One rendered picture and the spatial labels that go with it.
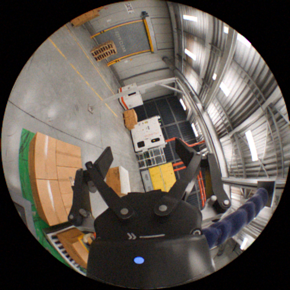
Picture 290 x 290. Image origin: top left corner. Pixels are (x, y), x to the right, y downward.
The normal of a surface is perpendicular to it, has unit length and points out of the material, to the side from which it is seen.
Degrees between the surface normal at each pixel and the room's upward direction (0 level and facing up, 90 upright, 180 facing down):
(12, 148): 0
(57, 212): 0
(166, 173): 90
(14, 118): 0
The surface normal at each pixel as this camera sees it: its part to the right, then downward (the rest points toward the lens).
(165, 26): 0.24, 0.93
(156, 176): -0.19, -0.23
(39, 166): 0.95, -0.28
